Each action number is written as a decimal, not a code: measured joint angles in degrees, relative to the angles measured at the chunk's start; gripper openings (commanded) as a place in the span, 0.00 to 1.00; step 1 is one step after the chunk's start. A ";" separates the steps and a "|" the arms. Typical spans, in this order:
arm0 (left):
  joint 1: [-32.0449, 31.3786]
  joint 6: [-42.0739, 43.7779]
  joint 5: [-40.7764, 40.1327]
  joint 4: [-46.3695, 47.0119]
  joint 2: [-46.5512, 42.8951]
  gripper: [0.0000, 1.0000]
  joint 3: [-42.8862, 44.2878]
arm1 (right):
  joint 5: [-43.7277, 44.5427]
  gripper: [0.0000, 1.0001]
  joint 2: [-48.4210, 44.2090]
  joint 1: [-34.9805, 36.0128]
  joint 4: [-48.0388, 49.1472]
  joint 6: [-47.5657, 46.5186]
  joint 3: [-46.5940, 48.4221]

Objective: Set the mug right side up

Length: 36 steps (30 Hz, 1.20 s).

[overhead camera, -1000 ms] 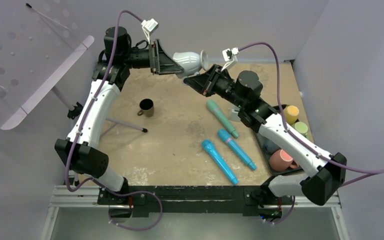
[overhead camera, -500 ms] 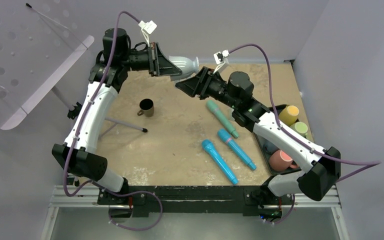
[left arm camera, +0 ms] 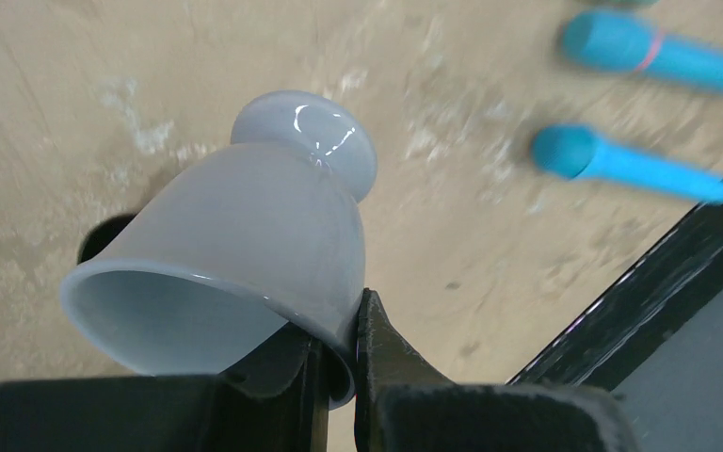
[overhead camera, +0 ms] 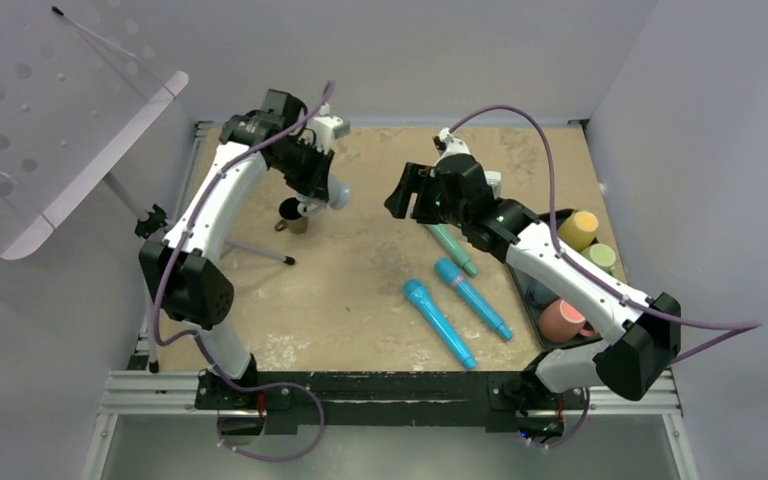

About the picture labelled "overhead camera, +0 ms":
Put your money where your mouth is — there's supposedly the light grey mug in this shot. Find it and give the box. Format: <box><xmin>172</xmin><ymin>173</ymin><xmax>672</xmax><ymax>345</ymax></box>
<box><xmin>296</xmin><ymin>173</ymin><xmax>351</xmax><ymax>217</ymax></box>

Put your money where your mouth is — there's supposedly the white music stand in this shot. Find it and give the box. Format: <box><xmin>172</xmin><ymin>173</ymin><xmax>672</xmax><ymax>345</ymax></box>
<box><xmin>0</xmin><ymin>5</ymin><xmax>297</xmax><ymax>374</ymax></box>

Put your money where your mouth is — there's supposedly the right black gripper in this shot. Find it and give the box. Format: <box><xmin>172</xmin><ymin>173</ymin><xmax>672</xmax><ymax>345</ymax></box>
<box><xmin>385</xmin><ymin>162</ymin><xmax>469</xmax><ymax>229</ymax></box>

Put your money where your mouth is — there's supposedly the blue toy microphone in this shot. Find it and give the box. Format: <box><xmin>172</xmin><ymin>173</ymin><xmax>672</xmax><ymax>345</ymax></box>
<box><xmin>402</xmin><ymin>278</ymin><xmax>477</xmax><ymax>370</ymax></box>

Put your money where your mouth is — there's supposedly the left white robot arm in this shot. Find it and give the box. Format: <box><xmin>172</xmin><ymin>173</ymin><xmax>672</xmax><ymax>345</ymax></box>
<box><xmin>139</xmin><ymin>80</ymin><xmax>351</xmax><ymax>409</ymax></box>

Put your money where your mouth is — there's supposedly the black tray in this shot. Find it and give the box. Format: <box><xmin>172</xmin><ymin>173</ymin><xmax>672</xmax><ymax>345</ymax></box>
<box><xmin>507</xmin><ymin>209</ymin><xmax>604</xmax><ymax>352</ymax></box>

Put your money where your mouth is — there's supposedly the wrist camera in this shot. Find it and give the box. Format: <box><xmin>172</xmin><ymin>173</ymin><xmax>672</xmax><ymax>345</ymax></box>
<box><xmin>307</xmin><ymin>114</ymin><xmax>351</xmax><ymax>153</ymax></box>
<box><xmin>433</xmin><ymin>128</ymin><xmax>471</xmax><ymax>165</ymax></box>

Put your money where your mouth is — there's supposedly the aluminium frame rail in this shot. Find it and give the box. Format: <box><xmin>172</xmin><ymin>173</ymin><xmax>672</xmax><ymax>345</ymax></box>
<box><xmin>80</xmin><ymin>370</ymin><xmax>699</xmax><ymax>479</ymax></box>

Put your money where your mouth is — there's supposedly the pink mug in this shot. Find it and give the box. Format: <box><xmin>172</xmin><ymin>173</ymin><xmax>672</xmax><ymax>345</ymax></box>
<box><xmin>538</xmin><ymin>299</ymin><xmax>598</xmax><ymax>343</ymax></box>

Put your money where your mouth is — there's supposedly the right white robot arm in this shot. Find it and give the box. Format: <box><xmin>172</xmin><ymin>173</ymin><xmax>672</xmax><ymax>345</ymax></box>
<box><xmin>384</xmin><ymin>154</ymin><xmax>681</xmax><ymax>407</ymax></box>

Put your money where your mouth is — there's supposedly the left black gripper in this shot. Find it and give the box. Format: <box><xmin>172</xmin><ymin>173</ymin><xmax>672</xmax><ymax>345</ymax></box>
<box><xmin>272</xmin><ymin>138</ymin><xmax>335</xmax><ymax>202</ymax></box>

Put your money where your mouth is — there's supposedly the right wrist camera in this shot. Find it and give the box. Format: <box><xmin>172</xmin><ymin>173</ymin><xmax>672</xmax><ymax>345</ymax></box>
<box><xmin>433</xmin><ymin>128</ymin><xmax>471</xmax><ymax>165</ymax></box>

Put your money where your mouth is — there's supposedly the brown mug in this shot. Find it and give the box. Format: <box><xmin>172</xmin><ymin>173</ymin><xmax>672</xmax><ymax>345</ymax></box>
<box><xmin>273</xmin><ymin>198</ymin><xmax>308</xmax><ymax>235</ymax></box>

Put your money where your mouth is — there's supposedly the yellow cup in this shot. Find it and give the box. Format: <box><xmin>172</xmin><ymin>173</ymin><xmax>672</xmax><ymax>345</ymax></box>
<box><xmin>557</xmin><ymin>210</ymin><xmax>599</xmax><ymax>252</ymax></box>

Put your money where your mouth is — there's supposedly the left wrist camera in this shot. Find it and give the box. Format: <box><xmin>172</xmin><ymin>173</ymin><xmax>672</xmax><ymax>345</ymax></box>
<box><xmin>307</xmin><ymin>114</ymin><xmax>351</xmax><ymax>153</ymax></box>

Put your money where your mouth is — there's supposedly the green cup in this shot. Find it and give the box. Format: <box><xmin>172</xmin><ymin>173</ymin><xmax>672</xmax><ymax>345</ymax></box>
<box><xmin>581</xmin><ymin>243</ymin><xmax>617</xmax><ymax>276</ymax></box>

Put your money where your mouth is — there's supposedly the green toy microphone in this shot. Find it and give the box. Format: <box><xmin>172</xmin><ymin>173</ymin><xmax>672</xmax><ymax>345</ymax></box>
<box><xmin>426</xmin><ymin>224</ymin><xmax>478</xmax><ymax>277</ymax></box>

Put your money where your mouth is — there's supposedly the black base bar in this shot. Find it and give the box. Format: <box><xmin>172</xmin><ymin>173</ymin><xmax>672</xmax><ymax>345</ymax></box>
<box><xmin>194</xmin><ymin>371</ymin><xmax>584</xmax><ymax>436</ymax></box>

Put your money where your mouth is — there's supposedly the blue microphone pink band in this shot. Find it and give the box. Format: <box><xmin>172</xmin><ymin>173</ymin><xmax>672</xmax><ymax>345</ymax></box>
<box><xmin>434</xmin><ymin>258</ymin><xmax>513</xmax><ymax>341</ymax></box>

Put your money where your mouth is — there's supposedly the dark blue-grey mug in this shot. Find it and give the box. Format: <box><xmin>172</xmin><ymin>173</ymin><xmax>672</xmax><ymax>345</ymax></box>
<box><xmin>526</xmin><ymin>279</ymin><xmax>559</xmax><ymax>310</ymax></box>

